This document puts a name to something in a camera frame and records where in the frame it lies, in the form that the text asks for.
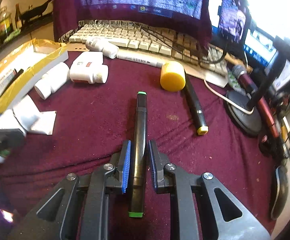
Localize black marker yellow cap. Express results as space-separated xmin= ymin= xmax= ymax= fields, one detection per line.
xmin=183 ymin=73 xmax=209 ymax=136

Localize cooking oil bottle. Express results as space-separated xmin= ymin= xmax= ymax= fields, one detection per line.
xmin=0 ymin=6 xmax=13 ymax=45

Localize small white pill bottle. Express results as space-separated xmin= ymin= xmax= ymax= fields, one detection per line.
xmin=85 ymin=37 xmax=119 ymax=59

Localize grey barcode carton box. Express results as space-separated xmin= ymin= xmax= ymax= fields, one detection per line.
xmin=0 ymin=69 xmax=17 ymax=96

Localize maroon cloth over monitor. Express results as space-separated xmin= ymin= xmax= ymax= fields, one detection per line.
xmin=53 ymin=0 xmax=212 ymax=47

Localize yellow round jar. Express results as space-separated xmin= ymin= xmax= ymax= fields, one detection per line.
xmin=160 ymin=61 xmax=185 ymax=92

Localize black frying pan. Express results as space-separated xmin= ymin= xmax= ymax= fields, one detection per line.
xmin=21 ymin=0 xmax=53 ymax=22

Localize yellow taped cardboard tray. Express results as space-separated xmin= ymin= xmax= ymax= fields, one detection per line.
xmin=0 ymin=38 xmax=69 ymax=113

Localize white bottle green label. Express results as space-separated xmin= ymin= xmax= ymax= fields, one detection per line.
xmin=34 ymin=62 xmax=70 ymax=100

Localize white marker pen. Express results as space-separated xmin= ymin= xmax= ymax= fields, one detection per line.
xmin=117 ymin=50 xmax=165 ymax=68

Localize white jar red band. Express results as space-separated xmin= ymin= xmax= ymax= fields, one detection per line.
xmin=70 ymin=51 xmax=109 ymax=84

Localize black marker pen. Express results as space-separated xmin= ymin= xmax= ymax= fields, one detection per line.
xmin=2 ymin=69 xmax=24 ymax=94

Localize black marker green caps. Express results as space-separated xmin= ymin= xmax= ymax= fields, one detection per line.
xmin=129 ymin=91 xmax=148 ymax=218

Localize white tube in tray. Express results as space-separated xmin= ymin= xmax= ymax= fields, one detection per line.
xmin=0 ymin=95 xmax=57 ymax=135

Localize red microphone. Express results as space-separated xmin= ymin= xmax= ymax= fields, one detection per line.
xmin=231 ymin=65 xmax=279 ymax=139

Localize black round stand base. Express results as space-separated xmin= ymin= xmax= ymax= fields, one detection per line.
xmin=225 ymin=90 xmax=262 ymax=137

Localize dark glass sauce bottle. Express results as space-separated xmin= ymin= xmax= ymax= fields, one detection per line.
xmin=14 ymin=3 xmax=23 ymax=29

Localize white cable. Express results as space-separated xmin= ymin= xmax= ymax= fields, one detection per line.
xmin=204 ymin=78 xmax=255 ymax=116

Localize white computer keyboard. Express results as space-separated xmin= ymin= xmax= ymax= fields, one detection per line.
xmin=60 ymin=20 xmax=228 ymax=88

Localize maroon table cloth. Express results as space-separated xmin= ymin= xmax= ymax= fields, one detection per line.
xmin=0 ymin=51 xmax=276 ymax=240

